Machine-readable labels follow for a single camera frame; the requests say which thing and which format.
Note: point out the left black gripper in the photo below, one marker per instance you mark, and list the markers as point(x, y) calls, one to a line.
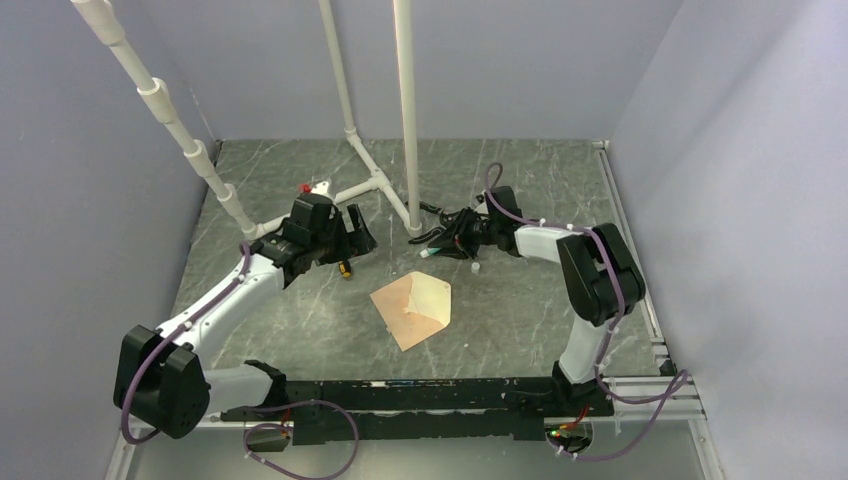
point(357, 242)

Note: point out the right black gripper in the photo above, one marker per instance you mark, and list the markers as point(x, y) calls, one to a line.
point(454, 241)

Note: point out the green white glue stick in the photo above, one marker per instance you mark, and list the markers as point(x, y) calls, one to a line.
point(428, 252)

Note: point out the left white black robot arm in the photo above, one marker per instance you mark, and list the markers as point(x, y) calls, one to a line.
point(163, 382)

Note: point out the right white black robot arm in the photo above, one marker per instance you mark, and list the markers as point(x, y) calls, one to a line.
point(602, 280)

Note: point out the black grey pliers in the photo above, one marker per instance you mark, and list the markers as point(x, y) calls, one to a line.
point(430, 222)

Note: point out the yellow black screwdriver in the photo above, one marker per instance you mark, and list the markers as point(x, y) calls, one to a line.
point(345, 269)

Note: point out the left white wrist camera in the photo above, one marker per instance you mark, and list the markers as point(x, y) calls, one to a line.
point(321, 188)

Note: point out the aluminium table frame rail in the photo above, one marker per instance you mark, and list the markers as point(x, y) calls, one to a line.
point(669, 396)

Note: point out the white PVC pipe frame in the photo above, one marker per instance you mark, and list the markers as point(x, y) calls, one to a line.
point(274, 69)

